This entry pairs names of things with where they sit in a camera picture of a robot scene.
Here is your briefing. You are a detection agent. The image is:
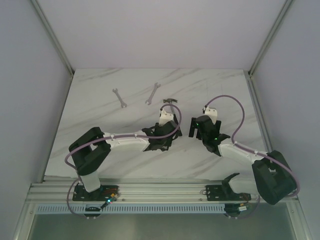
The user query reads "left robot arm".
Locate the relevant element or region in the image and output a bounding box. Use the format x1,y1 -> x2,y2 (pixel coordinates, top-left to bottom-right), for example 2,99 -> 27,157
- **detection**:
68,120 -> 182,202

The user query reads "purple cable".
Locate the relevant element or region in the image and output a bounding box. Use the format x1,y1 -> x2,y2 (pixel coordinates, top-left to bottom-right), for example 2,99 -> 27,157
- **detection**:
202,94 -> 301,221
64,103 -> 181,221

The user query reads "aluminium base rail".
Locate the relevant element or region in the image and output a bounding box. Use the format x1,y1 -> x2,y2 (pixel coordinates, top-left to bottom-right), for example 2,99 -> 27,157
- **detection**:
26,177 -> 299,203

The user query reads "left aluminium frame post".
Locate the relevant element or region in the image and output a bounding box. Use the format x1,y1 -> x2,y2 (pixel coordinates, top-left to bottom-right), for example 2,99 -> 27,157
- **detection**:
30,0 -> 75,77

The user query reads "black handled claw hammer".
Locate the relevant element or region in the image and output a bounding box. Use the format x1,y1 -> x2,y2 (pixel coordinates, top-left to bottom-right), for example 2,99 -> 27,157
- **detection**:
163,98 -> 178,115

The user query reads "silver wrench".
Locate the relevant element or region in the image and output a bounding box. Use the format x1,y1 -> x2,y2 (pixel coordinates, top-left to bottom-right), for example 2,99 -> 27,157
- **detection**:
112,88 -> 127,108
145,82 -> 161,105

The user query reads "right silver wrench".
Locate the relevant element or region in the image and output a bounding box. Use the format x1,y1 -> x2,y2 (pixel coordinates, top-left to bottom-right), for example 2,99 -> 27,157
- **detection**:
145,82 -> 161,105

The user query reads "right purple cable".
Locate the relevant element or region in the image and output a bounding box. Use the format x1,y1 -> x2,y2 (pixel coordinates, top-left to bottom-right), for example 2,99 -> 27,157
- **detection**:
202,94 -> 301,221

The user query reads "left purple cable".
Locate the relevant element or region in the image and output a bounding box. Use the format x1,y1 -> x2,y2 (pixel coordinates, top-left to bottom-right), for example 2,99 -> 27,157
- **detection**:
64,103 -> 181,221

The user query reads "grey slotted cable duct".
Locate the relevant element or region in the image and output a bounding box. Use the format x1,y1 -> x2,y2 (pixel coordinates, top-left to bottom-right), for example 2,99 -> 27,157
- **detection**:
35,203 -> 226,215

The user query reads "aluminium frame post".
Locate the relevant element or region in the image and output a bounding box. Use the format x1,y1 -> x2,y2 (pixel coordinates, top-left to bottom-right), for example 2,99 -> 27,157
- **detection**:
248,0 -> 295,77
30,0 -> 75,77

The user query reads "right aluminium frame post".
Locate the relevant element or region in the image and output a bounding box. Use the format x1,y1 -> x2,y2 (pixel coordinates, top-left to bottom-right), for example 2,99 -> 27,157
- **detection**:
248,0 -> 295,77

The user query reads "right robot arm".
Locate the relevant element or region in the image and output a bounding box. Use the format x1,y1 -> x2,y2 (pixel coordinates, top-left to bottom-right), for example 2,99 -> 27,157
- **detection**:
188,115 -> 300,205

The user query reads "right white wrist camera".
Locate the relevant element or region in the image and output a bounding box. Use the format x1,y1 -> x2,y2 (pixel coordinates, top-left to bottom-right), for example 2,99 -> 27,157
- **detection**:
202,106 -> 218,125

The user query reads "left silver wrench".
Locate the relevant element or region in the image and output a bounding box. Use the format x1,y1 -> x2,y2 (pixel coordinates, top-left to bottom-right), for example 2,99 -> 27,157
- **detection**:
112,88 -> 127,108

